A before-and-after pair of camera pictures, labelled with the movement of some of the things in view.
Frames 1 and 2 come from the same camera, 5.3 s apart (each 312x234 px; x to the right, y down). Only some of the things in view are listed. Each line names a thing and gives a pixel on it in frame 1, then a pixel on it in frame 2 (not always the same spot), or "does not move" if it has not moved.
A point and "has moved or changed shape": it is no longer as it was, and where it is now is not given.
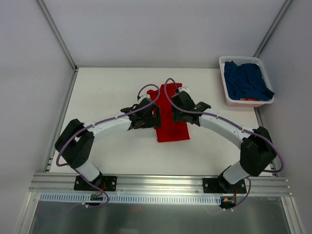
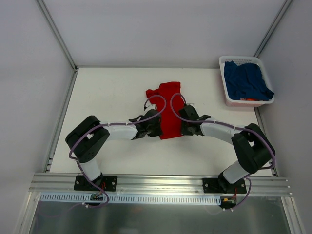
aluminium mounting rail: [64, 184] does not move
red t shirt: [169, 130] has moved or changed shape
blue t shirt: [245, 81] does not move
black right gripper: [174, 113] to [186, 123]
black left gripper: [157, 116] to [156, 124]
